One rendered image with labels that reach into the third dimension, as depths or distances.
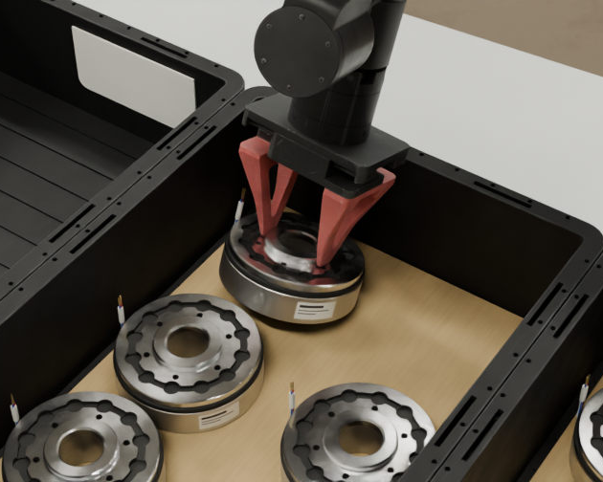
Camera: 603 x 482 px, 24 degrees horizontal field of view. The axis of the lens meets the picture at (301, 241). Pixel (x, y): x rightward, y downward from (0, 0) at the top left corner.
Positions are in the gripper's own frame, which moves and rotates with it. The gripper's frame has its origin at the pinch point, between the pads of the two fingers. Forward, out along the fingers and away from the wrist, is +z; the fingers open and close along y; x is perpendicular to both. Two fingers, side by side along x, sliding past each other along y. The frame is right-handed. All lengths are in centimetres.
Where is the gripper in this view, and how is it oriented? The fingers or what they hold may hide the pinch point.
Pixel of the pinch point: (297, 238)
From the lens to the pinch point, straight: 100.2
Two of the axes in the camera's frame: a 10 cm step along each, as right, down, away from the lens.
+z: -2.3, 8.5, 4.7
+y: 8.1, 4.4, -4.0
